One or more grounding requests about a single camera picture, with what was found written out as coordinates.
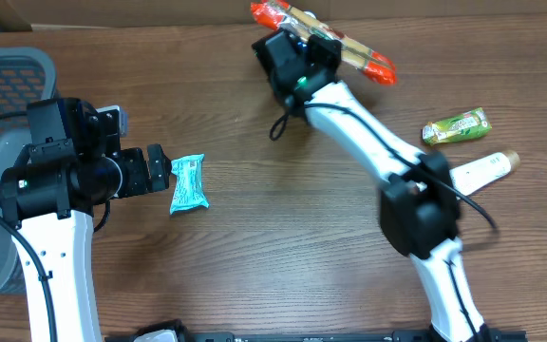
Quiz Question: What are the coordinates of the teal snack packet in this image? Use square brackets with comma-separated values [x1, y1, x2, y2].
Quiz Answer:
[170, 154, 210, 215]

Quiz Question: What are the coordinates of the orange spaghetti packet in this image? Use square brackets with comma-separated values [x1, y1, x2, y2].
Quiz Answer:
[250, 0, 397, 86]

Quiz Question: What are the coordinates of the green juice carton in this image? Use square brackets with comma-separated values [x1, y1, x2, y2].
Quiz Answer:
[422, 107, 492, 145]

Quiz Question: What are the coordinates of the white cream tube gold cap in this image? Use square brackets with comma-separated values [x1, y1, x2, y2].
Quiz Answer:
[450, 150, 520, 196]

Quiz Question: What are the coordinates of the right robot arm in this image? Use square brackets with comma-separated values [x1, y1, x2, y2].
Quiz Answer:
[252, 29, 489, 341]

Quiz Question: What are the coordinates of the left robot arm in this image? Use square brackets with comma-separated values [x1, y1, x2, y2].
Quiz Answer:
[0, 98, 172, 341]

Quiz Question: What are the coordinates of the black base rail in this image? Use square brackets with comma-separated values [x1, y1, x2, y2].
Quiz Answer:
[104, 318, 527, 342]

